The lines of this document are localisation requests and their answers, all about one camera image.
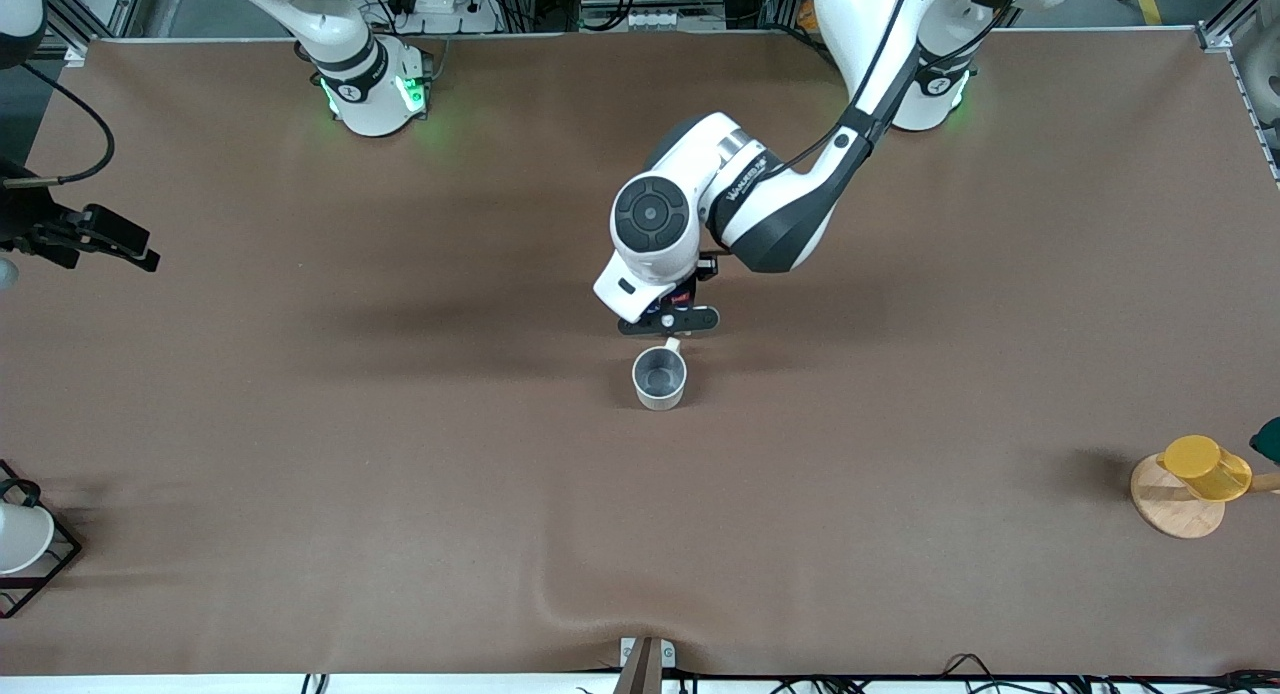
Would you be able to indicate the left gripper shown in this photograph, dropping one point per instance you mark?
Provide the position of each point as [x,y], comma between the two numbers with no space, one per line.
[705,269]

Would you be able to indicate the beige mug grey inside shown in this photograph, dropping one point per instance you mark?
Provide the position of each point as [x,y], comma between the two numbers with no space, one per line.
[660,396]

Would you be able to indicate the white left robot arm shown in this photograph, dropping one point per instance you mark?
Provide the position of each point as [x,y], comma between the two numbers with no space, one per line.
[745,189]

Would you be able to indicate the white cup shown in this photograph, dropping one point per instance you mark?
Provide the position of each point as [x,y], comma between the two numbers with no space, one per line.
[20,539]

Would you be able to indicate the yellow plastic cup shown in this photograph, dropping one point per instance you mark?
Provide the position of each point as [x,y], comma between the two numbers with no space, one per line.
[1205,466]

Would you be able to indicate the dark green cup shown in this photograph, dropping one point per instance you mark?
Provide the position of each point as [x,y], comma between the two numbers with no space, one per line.
[1270,441]

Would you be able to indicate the brown table cover cloth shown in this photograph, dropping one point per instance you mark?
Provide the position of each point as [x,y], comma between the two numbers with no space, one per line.
[300,424]

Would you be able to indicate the white power strip with plugs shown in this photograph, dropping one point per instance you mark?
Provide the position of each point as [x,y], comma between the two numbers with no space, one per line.
[440,2]

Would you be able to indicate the round wooden mug stand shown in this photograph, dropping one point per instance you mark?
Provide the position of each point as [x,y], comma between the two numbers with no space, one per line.
[1175,514]

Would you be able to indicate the aluminium frame profile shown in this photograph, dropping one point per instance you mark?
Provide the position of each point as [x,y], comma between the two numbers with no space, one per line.
[1215,36]
[128,4]

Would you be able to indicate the metal table edge bracket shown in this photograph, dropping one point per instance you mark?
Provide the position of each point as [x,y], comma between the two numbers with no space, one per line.
[630,652]

